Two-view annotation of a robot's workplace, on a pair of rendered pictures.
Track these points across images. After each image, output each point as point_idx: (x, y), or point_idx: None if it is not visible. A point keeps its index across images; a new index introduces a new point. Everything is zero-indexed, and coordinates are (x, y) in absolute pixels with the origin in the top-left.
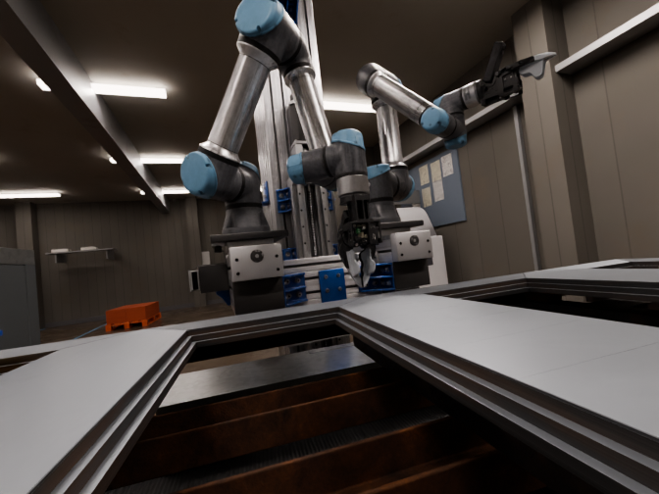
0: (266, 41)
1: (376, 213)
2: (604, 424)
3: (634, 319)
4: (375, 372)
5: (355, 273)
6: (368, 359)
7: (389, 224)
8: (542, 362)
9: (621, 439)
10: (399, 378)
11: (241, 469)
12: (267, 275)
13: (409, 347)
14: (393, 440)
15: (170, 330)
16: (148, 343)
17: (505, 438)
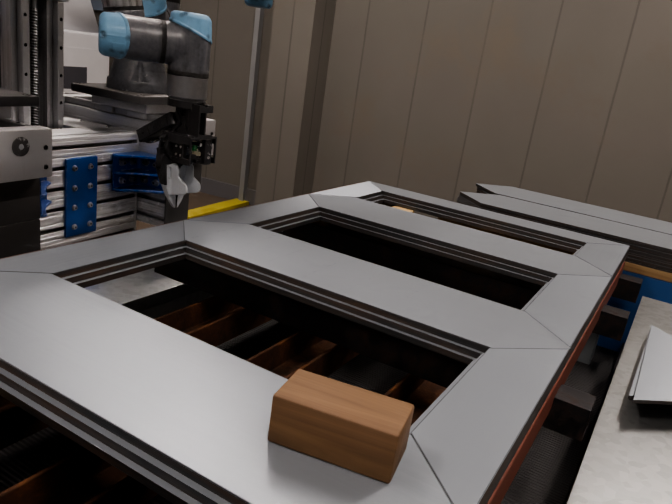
0: None
1: (141, 73)
2: (417, 324)
3: (384, 250)
4: (209, 302)
5: (175, 193)
6: (159, 284)
7: (164, 100)
8: (389, 301)
9: (420, 328)
10: (242, 306)
11: None
12: (31, 176)
13: (310, 291)
14: (275, 350)
15: (22, 274)
16: (56, 294)
17: (345, 337)
